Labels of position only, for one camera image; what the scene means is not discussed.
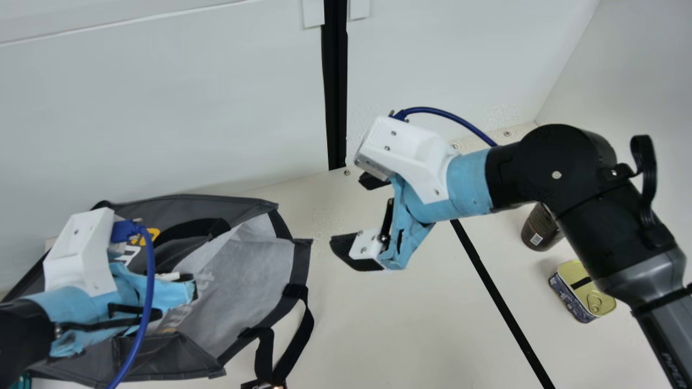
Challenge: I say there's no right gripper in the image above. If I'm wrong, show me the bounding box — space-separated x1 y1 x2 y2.
329 148 494 271

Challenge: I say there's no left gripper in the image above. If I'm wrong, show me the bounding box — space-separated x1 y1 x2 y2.
24 260 197 358

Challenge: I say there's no dark grey bag with straps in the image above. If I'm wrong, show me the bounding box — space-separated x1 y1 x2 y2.
0 194 316 389

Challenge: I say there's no rectangular tin with gold lid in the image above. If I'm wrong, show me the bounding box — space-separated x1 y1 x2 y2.
548 259 617 324

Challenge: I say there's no dark coffee bottle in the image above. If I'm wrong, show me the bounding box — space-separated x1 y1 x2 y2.
520 202 564 252

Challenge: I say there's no black strip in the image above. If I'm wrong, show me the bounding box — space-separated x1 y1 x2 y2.
449 218 557 389

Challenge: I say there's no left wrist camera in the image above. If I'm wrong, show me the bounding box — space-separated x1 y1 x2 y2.
43 207 118 298

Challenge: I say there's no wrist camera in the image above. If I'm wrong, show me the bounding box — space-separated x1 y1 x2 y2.
43 207 118 298
354 115 460 205

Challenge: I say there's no blue cable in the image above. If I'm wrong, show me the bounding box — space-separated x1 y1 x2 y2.
390 106 498 148
105 218 158 389

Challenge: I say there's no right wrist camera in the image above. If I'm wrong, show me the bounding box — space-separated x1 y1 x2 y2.
354 115 460 205

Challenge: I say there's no black post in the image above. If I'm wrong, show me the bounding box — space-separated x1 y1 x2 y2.
321 0 349 172

